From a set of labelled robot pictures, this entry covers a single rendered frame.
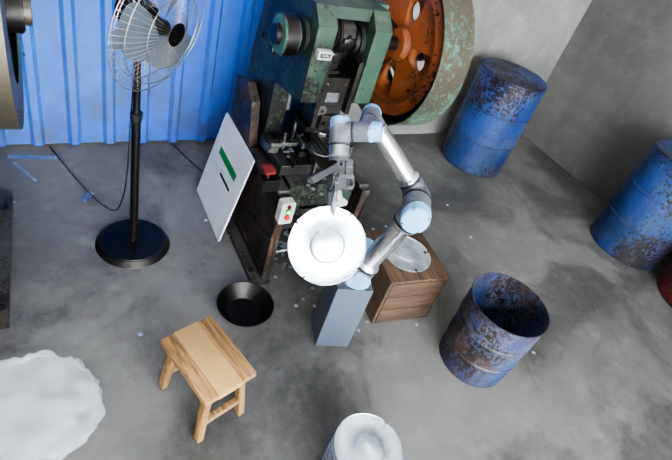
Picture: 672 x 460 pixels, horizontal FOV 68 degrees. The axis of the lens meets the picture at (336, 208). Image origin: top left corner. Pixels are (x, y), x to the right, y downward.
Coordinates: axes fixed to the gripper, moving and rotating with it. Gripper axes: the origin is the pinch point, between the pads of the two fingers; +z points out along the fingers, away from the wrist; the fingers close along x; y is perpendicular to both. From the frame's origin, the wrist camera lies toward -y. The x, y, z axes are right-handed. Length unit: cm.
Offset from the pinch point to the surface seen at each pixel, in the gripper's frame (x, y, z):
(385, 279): 75, 57, 28
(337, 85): 54, 19, -67
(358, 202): 85, 44, -14
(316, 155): 72, 15, -35
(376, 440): 22, 31, 90
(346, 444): 22, 18, 90
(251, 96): 94, -16, -68
